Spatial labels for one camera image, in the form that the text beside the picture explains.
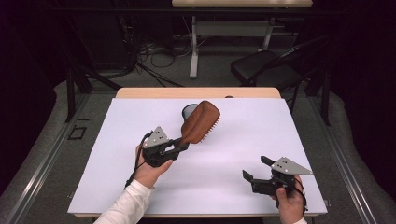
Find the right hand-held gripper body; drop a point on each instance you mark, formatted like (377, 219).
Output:
(280, 180)

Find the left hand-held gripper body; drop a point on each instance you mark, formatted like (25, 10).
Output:
(157, 149)

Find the brown wooden hairbrush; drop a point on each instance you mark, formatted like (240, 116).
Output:
(199, 124)

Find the black mesh pen cup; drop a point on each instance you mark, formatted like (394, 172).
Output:
(188, 111)

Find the person's left hand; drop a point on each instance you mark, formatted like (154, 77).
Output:
(148, 175)

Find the person's right hand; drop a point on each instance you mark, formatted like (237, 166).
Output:
(291, 208)

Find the white board sheet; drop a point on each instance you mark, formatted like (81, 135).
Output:
(233, 149)

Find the black metal stand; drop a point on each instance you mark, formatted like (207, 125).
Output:
(325, 99)
(70, 99)

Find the black folding chair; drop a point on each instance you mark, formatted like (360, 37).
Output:
(258, 67)

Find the white-legged desk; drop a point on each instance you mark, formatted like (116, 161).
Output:
(230, 28)

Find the black metal crossbar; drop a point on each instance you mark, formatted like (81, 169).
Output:
(124, 10)

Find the metal floor rail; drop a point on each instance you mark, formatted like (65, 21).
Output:
(344, 166)
(46, 168)

